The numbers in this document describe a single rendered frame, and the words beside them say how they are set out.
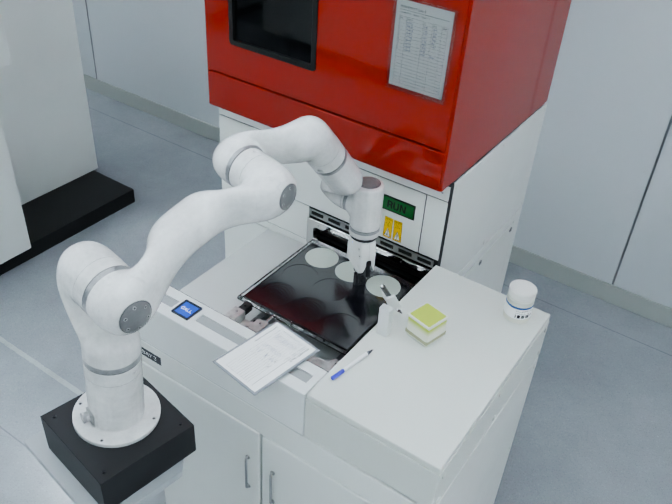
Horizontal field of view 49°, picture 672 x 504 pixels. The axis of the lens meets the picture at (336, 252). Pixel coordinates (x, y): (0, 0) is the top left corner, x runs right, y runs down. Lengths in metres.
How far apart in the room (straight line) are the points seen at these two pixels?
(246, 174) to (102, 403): 0.57
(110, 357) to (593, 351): 2.40
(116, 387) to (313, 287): 0.71
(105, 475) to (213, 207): 0.60
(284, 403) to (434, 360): 0.37
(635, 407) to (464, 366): 1.57
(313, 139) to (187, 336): 0.61
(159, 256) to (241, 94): 0.88
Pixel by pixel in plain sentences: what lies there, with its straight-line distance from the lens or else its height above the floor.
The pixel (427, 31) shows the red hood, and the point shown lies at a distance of 1.79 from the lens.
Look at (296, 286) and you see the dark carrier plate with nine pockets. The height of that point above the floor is 0.90.
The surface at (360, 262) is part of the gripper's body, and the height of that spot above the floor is 1.02.
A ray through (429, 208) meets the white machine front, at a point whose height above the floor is 1.13.
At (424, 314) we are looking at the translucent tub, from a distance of 1.82.
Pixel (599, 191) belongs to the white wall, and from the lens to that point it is 3.52.
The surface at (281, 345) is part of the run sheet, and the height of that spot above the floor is 0.97.
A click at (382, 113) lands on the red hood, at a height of 1.39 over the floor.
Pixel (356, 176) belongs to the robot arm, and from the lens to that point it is 1.78.
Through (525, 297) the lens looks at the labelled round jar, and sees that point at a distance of 1.91.
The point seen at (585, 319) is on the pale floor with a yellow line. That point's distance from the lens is 3.63.
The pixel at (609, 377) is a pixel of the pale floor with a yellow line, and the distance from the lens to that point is 3.38.
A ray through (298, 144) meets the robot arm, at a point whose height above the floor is 1.46.
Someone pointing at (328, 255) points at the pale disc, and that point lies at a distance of 2.20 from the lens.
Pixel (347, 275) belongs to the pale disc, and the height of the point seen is 0.90.
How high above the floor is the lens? 2.21
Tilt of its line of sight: 36 degrees down
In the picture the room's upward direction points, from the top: 4 degrees clockwise
